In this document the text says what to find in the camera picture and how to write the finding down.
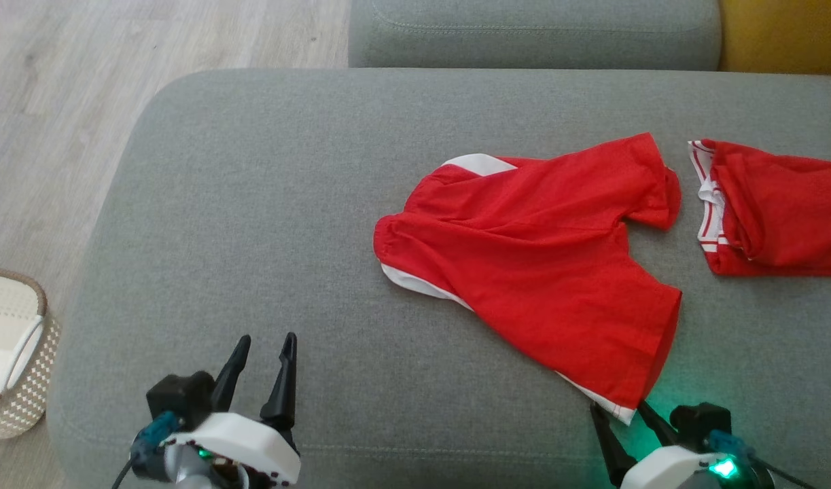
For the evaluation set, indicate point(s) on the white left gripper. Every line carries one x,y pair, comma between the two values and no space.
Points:
245,448

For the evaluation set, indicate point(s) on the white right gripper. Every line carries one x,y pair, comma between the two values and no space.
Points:
666,472

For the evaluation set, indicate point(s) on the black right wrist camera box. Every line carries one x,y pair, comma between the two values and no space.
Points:
700,424

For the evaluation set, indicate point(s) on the red shorts white stripes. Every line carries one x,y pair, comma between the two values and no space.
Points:
537,258

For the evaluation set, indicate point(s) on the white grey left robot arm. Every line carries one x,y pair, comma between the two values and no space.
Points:
198,472

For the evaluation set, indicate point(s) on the cream perforated laundry basket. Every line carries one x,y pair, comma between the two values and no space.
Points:
14,353

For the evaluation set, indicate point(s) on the large grey sofa seat cushion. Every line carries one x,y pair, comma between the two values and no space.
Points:
252,238

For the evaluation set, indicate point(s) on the red Bulls jersey white trim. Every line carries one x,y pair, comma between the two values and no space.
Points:
782,217

